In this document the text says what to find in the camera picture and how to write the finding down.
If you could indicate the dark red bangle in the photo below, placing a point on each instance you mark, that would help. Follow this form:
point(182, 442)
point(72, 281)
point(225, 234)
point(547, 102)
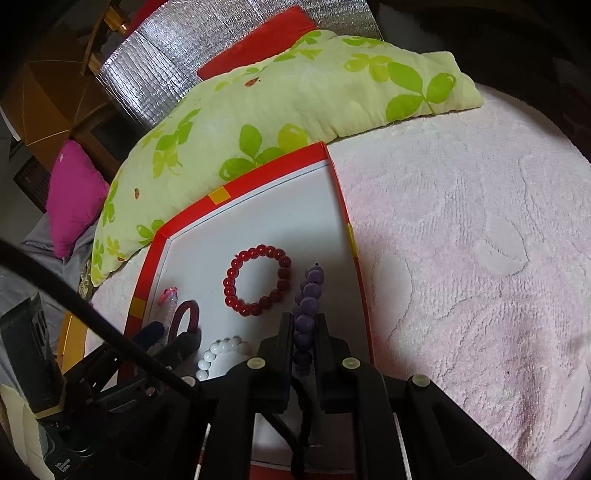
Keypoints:
point(195, 314)

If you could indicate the silver insulation mat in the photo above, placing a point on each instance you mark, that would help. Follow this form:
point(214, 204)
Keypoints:
point(152, 60)

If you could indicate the green leaf-print pillow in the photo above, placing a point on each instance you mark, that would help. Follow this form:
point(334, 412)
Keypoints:
point(277, 92)

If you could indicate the red cloth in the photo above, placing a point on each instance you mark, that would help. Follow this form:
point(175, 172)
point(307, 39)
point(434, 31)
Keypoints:
point(147, 11)

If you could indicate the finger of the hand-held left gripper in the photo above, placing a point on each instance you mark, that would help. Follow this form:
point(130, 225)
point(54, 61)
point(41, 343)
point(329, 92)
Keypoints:
point(150, 337)
point(182, 348)

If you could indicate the brown wooden cabinet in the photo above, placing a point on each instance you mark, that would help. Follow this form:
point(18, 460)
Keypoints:
point(51, 101)

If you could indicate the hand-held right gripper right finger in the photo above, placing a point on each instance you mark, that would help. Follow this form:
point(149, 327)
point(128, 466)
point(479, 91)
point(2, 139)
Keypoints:
point(325, 369)

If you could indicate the orange cardboard box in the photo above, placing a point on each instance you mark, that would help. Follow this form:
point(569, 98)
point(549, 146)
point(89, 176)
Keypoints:
point(69, 337)

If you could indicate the magenta pillow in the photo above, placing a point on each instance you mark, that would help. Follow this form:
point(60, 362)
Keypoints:
point(74, 194)

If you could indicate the cream cloth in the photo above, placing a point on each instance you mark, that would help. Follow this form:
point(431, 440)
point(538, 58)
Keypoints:
point(14, 429)

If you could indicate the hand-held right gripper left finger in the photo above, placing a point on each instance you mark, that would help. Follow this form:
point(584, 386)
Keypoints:
point(277, 369)

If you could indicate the wooden chair frame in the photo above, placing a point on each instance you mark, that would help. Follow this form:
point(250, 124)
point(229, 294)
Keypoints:
point(99, 41)

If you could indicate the pink textured blanket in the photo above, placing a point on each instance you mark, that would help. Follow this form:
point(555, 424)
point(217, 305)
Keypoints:
point(461, 254)

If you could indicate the red cushion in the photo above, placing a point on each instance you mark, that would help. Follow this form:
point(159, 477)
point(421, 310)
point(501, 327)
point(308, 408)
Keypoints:
point(258, 41)

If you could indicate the red-rimmed white box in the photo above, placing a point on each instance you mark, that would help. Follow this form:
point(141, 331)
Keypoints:
point(277, 217)

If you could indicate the grey blanket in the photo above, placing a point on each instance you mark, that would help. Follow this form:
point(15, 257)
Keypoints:
point(39, 242)

